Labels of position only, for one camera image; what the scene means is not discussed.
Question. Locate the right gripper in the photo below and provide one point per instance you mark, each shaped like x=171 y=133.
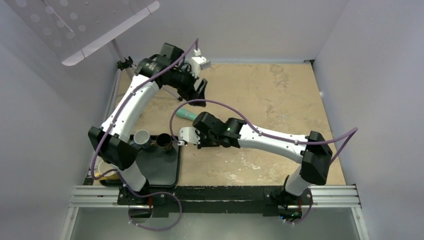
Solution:
x=203 y=143

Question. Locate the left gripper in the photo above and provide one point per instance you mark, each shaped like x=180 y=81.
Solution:
x=190 y=93

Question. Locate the brown mug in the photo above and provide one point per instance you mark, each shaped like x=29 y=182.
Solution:
x=164 y=141

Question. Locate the blue-grey mug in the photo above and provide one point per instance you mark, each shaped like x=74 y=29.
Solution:
x=141 y=140

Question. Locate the yellow mug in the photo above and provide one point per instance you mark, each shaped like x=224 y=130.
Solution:
x=100 y=170

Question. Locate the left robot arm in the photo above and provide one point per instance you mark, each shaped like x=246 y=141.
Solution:
x=171 y=67

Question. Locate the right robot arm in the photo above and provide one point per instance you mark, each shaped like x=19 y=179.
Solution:
x=310 y=151

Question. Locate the teal toy microphone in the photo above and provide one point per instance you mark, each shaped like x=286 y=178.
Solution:
x=186 y=114

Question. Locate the black tray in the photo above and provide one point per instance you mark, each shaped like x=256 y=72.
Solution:
x=141 y=168

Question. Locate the tripod stand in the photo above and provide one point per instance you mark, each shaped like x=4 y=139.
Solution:
x=122 y=65

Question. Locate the perforated light panel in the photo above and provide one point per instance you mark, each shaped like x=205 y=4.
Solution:
x=75 y=29

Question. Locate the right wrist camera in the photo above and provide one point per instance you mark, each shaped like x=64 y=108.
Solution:
x=188 y=135

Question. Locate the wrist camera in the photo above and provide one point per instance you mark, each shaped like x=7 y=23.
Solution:
x=188 y=135
x=198 y=63

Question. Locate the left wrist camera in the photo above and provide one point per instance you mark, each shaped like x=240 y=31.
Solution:
x=198 y=63

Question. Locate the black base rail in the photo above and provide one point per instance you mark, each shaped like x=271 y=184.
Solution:
x=267 y=200

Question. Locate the aluminium frame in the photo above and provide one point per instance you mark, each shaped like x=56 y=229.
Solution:
x=93 y=214

